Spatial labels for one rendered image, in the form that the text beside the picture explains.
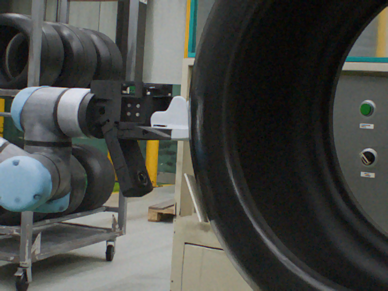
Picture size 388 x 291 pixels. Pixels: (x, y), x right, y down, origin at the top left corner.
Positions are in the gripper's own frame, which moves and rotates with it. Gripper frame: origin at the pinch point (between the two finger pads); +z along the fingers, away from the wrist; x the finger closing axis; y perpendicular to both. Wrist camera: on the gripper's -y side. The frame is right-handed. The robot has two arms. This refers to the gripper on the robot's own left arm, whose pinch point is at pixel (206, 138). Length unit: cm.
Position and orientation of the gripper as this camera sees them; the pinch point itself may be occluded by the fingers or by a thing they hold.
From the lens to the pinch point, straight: 104.2
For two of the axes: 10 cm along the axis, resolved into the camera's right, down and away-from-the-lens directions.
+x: 5.7, -0.1, 8.2
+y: 0.6, -10.0, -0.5
